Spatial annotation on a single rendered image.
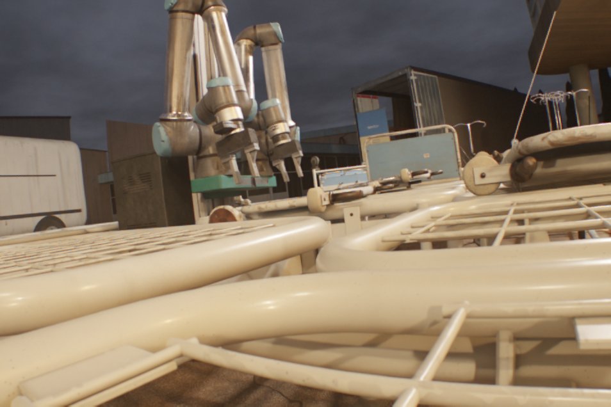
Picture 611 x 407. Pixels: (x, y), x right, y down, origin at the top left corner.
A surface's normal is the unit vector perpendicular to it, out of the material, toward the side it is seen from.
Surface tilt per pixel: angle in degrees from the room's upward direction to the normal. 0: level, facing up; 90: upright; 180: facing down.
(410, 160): 90
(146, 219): 90
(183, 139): 107
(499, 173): 85
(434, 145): 90
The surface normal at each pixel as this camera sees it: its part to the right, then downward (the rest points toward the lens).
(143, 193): -0.28, 0.04
